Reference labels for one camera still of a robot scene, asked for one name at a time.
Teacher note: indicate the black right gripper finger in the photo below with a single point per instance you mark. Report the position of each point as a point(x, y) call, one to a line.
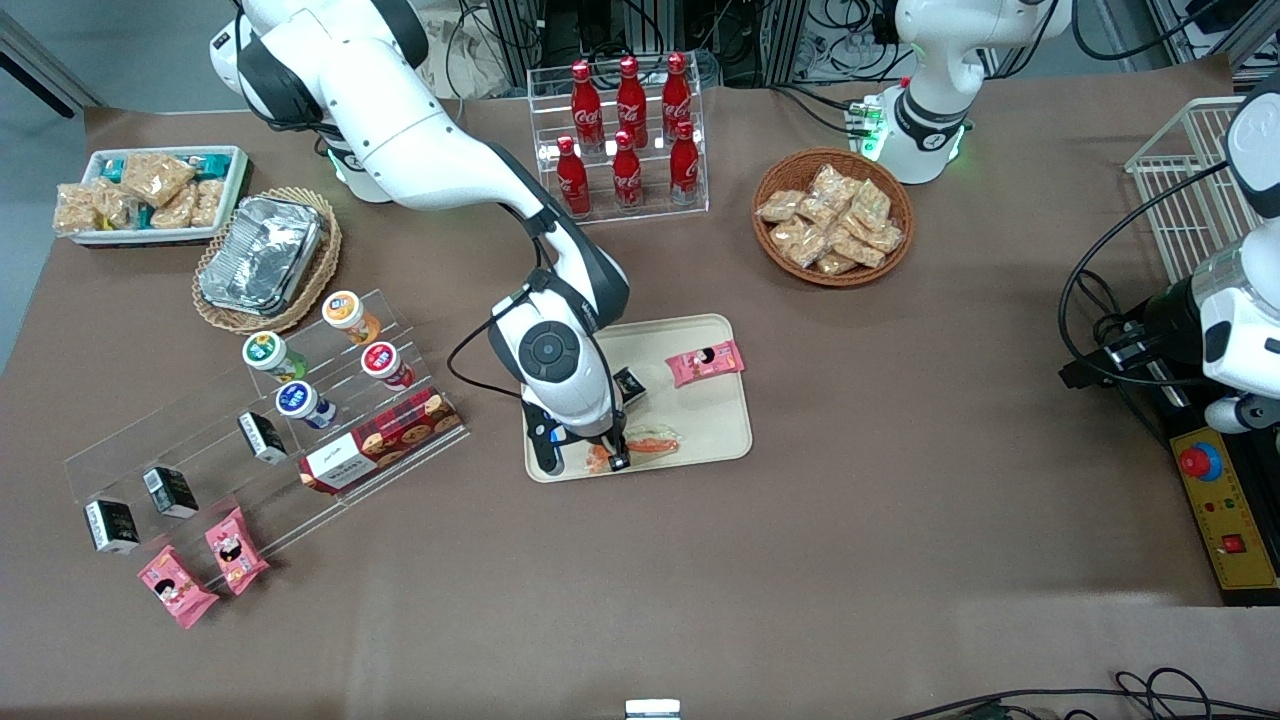
point(617, 433)
point(620, 461)

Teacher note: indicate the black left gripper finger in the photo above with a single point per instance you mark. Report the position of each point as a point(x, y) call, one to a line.
point(1080, 375)

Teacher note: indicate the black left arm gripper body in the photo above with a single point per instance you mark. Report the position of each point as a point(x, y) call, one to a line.
point(1163, 316)

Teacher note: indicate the triangular sandwich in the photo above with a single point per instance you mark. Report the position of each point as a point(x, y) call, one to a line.
point(652, 441)

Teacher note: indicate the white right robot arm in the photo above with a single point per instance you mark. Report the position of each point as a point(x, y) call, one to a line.
point(400, 130)

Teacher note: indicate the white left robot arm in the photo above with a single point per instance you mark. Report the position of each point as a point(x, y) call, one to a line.
point(935, 110)

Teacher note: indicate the beige plastic tray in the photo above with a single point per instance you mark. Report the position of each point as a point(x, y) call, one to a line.
point(700, 430)

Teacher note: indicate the small black box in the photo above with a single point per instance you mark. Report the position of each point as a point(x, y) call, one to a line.
point(631, 384)

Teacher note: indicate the pink snack packet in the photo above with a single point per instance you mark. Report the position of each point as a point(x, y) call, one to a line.
point(705, 363)
point(176, 588)
point(236, 551)

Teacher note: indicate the red plaid cookie box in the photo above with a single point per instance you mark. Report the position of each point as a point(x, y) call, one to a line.
point(385, 440)

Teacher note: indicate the red lid cup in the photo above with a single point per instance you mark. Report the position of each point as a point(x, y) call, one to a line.
point(386, 364)

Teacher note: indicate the yellow emergency stop box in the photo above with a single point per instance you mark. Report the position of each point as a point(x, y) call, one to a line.
point(1235, 520)

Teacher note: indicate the orange lid cup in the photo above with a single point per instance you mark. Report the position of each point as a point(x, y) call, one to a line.
point(350, 316)

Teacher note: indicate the clear acrylic bottle rack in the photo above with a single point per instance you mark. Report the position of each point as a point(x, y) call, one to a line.
point(650, 200)

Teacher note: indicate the blue lid cup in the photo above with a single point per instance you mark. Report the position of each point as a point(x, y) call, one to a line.
point(304, 403)

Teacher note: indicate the small white device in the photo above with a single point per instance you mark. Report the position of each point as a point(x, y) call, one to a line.
point(652, 709)

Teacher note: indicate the clear wrapped pastry packet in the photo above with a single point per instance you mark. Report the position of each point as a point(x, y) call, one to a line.
point(836, 264)
point(816, 213)
point(798, 241)
point(780, 207)
point(832, 183)
point(870, 202)
point(862, 246)

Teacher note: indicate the red cola bottle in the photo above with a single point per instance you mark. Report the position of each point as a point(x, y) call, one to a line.
point(627, 176)
point(684, 168)
point(572, 182)
point(631, 95)
point(586, 100)
point(676, 92)

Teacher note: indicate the oval wicker basket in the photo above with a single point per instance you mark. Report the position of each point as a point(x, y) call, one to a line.
point(320, 270)

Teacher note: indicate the black drink carton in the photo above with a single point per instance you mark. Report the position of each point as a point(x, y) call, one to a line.
point(170, 491)
point(111, 526)
point(262, 437)

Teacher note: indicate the green lid cup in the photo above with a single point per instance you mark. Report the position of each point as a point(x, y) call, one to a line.
point(270, 355)

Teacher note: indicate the round wicker basket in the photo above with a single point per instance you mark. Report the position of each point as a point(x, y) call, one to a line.
point(790, 168)

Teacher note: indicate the stacked foil trays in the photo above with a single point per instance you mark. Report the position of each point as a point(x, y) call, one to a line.
point(262, 255)

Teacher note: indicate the clear acrylic tiered stand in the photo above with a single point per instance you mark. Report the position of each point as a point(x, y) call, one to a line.
point(200, 470)

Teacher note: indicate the crumpled beige cloth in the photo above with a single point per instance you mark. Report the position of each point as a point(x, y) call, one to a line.
point(470, 60)

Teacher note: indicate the white rectangular bin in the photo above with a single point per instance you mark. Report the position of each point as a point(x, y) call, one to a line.
point(232, 190)

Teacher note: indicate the metal equipment rack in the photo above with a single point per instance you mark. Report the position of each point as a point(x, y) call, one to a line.
point(760, 40)

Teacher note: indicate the teal snack packet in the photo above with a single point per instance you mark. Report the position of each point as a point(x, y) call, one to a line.
point(110, 170)
point(212, 162)

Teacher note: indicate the large crumbly snack packet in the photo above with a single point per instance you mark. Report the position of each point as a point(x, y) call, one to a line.
point(155, 176)

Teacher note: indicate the dark metal bar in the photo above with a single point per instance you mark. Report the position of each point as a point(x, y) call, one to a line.
point(40, 72)

